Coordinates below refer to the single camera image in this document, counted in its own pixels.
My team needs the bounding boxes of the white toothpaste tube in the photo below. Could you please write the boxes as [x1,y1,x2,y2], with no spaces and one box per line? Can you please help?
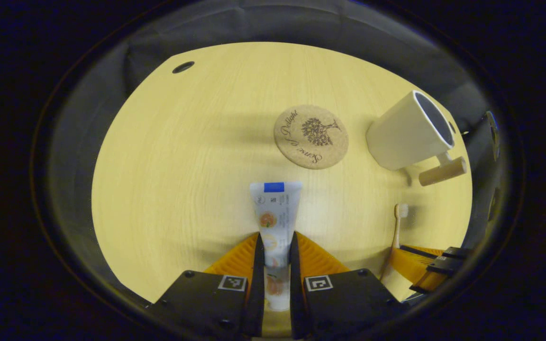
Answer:
[249,181,303,312]

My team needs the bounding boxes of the light wooden desktop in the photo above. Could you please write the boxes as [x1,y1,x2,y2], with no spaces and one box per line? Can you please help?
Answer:
[91,42,473,338]

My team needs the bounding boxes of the white cup with wooden handle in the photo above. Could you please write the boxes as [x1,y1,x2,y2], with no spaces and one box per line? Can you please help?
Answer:
[366,90,468,187]

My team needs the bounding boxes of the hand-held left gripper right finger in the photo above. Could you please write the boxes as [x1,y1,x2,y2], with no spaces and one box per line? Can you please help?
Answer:
[289,231,409,340]

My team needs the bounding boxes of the wooden toothbrush with white head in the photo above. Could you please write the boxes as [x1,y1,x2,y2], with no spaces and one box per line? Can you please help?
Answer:
[379,203,409,284]

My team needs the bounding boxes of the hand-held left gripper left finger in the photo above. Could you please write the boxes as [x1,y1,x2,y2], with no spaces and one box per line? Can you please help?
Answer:
[146,232,266,340]

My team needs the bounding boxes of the round cork coaster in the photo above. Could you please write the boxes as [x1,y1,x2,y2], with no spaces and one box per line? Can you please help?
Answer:
[273,105,349,170]

